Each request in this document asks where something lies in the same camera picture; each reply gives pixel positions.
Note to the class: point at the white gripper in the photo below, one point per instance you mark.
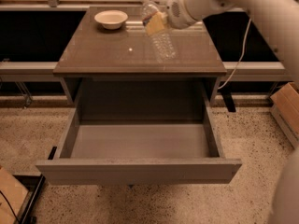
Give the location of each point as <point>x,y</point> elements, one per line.
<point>177,13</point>

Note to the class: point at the clear plastic water bottle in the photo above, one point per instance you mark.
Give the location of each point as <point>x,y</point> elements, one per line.
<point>162,44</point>

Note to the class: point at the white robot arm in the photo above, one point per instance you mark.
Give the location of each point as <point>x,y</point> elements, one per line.
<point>278,23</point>

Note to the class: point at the grey cabinet with brown top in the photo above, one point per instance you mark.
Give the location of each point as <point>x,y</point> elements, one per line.
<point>123,76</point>

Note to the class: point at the white paper bowl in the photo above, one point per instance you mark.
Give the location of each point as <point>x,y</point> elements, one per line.
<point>111,19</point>

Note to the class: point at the wooden box right side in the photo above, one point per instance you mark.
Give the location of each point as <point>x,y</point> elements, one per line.
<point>285,111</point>

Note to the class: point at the cardboard box left corner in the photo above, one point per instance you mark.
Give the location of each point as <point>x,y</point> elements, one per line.
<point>12,197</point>

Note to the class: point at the black tray frame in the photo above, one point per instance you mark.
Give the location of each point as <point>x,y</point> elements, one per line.
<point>34,185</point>

